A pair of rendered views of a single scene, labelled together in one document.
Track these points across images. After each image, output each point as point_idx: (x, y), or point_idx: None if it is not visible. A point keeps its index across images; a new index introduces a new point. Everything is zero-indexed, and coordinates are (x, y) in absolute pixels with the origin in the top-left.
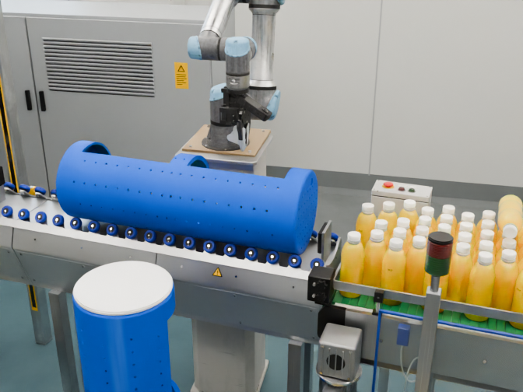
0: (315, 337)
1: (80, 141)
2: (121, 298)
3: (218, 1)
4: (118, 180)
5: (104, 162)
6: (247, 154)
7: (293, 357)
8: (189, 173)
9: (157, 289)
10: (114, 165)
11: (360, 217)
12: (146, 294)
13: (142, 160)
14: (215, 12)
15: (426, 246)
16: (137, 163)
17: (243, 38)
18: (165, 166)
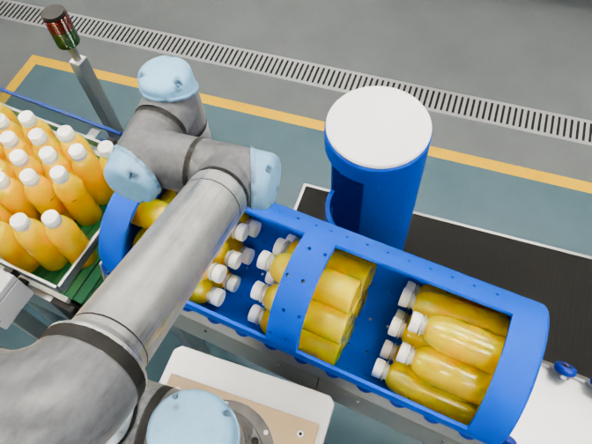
0: None
1: (534, 361)
2: (376, 103)
3: (144, 265)
4: (422, 258)
5: (455, 279)
6: (186, 378)
7: None
8: (301, 221)
9: (341, 114)
10: (434, 270)
11: (68, 220)
12: (351, 107)
13: (384, 262)
14: (173, 218)
15: (69, 22)
16: (393, 259)
17: (147, 70)
18: (342, 240)
